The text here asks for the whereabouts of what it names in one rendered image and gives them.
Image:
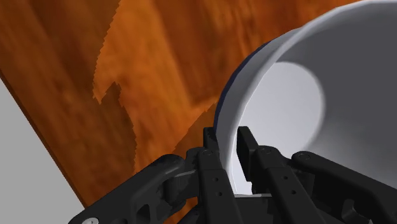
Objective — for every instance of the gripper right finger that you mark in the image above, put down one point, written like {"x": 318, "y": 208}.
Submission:
{"x": 279, "y": 183}

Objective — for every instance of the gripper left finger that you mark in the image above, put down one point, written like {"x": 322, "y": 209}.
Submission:
{"x": 214, "y": 183}

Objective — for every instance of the white bowl with dark outside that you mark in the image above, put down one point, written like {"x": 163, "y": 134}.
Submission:
{"x": 350, "y": 102}

